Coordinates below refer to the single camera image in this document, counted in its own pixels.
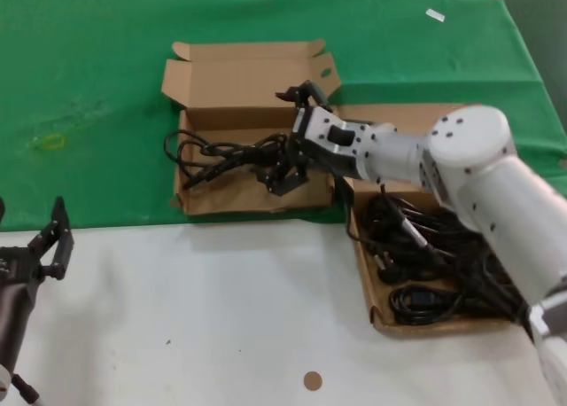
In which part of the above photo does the cardboard box round hole lid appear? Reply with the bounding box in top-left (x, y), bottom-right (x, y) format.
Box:
top-left (330, 103), bottom-right (532, 340)

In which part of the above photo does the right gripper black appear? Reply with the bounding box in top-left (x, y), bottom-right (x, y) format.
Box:
top-left (254, 81), bottom-right (356, 199)

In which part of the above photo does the yellow square ring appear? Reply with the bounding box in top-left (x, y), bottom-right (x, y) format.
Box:
top-left (40, 133), bottom-right (67, 153)

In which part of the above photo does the right arm cable silver connector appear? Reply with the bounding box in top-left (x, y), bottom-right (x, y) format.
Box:
top-left (376, 182), bottom-right (448, 265)

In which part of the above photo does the cardboard box oval hole lid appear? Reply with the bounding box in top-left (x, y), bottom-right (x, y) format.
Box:
top-left (159, 39), bottom-right (341, 215)

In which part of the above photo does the black power cable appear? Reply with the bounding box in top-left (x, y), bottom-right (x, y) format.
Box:
top-left (407, 201), bottom-right (528, 323)
top-left (162, 129), bottom-right (293, 191)
top-left (374, 241), bottom-right (444, 287)
top-left (358, 192), bottom-right (408, 247)
top-left (389, 285), bottom-right (466, 326)

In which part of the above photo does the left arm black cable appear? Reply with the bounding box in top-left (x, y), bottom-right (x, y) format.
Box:
top-left (9, 372), bottom-right (42, 406)

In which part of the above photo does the green table cloth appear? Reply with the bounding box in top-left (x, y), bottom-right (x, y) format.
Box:
top-left (0, 0), bottom-right (567, 230)

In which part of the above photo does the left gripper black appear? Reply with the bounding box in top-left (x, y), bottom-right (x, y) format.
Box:
top-left (0, 196), bottom-right (75, 293)

